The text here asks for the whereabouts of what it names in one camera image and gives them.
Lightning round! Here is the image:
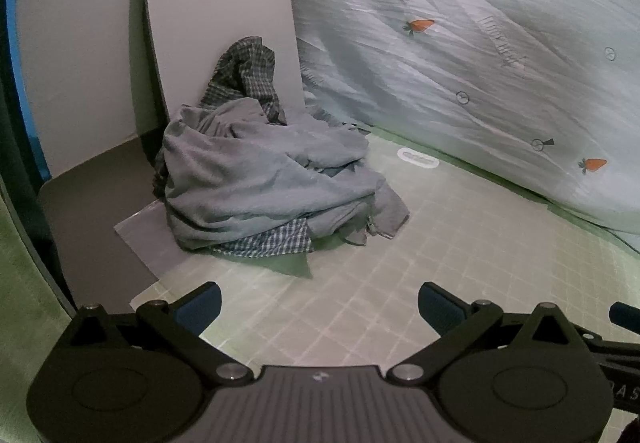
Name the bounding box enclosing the white rounded board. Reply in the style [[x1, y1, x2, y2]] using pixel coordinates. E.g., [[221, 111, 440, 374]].
[[139, 0, 307, 164]]

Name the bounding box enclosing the carrot print quilt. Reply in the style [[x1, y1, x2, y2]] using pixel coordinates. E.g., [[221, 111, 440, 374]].
[[277, 0, 640, 255]]

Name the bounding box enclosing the white oval label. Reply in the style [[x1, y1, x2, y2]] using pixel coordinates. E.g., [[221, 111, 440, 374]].
[[397, 147, 440, 169]]

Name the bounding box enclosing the green grid mat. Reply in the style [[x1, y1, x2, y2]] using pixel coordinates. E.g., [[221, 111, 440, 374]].
[[129, 122, 640, 443]]

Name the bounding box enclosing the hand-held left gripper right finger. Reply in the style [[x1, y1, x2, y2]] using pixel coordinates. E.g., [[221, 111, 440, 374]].
[[387, 280, 586, 384]]

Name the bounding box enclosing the green fuzzy rug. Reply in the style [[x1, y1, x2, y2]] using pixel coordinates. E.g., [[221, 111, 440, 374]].
[[0, 173, 77, 443]]

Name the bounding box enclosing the grey garment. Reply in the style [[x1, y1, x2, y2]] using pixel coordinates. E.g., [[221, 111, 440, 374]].
[[162, 98, 373, 246]]

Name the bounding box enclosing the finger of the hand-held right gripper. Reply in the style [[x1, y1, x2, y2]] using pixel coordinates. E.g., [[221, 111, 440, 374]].
[[610, 301, 640, 329]]

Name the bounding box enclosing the dark checked shirt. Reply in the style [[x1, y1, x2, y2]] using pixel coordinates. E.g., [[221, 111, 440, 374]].
[[151, 37, 290, 198]]

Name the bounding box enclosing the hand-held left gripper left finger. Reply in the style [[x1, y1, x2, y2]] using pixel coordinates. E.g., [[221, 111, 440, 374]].
[[62, 283, 256, 383]]

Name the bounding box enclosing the blue white checked shirt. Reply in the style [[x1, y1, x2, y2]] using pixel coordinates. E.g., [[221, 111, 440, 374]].
[[207, 217, 317, 258]]

